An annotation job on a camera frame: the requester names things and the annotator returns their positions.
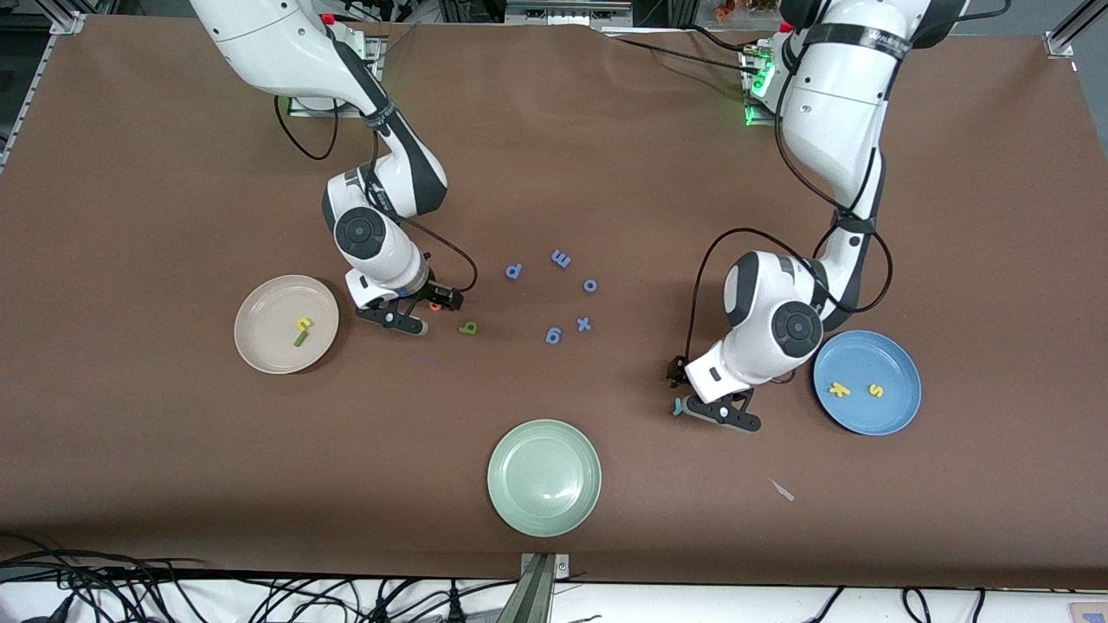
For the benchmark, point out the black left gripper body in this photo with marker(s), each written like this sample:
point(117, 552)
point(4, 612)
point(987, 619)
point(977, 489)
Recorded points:
point(676, 370)

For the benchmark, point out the yellow foam letter k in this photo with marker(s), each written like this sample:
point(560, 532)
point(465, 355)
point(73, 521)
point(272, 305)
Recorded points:
point(838, 389)

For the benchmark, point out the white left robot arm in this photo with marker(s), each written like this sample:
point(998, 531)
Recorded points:
point(831, 112)

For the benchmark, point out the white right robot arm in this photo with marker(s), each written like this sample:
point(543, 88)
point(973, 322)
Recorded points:
point(277, 43)

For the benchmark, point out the blue foam letter g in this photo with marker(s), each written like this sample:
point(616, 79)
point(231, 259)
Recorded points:
point(553, 335)

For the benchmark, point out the blue foam letter m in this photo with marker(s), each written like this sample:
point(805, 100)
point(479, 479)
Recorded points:
point(561, 258)

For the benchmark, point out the small white paper scrap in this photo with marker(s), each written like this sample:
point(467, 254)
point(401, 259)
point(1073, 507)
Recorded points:
point(782, 490)

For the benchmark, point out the beige round plate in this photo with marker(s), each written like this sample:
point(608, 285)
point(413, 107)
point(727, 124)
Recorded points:
point(268, 337)

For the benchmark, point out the pale green round plate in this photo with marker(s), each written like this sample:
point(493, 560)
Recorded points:
point(544, 478)

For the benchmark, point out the blue round plate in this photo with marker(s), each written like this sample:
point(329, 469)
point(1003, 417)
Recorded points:
point(874, 359)

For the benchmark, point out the tan cardboard piece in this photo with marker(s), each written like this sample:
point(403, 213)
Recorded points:
point(1091, 613)

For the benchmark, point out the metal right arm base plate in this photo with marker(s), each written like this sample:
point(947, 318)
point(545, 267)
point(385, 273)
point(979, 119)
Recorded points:
point(303, 108)

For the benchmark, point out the metal table edge bracket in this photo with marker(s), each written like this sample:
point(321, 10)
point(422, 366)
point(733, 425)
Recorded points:
point(538, 588)

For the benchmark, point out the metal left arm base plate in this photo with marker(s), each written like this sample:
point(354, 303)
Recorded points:
point(753, 121)

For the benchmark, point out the aluminium frame profile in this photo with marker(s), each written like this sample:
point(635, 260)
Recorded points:
point(563, 13)

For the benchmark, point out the grey aluminium table rail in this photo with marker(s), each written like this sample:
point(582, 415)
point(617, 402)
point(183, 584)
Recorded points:
point(26, 95)

